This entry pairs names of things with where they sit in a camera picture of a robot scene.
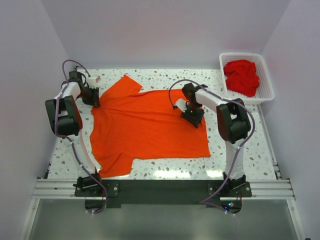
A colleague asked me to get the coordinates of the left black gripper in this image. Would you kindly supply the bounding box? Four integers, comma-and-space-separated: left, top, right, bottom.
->
77, 85, 101, 107

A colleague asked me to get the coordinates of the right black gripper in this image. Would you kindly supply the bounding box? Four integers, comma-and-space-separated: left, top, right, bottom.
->
181, 102, 205, 128

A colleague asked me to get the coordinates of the orange t shirt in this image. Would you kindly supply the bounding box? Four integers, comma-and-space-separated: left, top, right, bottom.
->
90, 75, 211, 178

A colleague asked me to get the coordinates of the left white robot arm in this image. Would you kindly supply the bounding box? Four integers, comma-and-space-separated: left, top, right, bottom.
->
45, 70, 105, 197

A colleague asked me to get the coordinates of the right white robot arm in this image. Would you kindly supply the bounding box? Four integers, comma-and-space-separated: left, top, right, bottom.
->
175, 83, 252, 197

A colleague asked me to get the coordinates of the red t shirt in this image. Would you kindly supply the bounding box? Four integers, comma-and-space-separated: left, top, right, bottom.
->
223, 59, 260, 98

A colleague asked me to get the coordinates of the white plastic basket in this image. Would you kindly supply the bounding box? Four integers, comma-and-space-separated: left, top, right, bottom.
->
219, 52, 275, 105

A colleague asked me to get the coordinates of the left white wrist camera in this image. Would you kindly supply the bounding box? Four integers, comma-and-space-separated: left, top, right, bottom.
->
86, 75, 101, 88

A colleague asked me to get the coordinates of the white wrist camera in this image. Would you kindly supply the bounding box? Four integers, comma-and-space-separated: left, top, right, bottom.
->
175, 98, 189, 113
86, 75, 101, 88

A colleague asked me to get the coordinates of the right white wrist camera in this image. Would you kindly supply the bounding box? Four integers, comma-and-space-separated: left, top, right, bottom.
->
175, 98, 189, 113

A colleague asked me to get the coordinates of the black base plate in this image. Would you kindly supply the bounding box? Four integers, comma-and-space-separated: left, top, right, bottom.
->
73, 177, 252, 213

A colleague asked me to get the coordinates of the aluminium frame rail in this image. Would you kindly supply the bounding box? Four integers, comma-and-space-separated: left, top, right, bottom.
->
31, 104, 297, 201

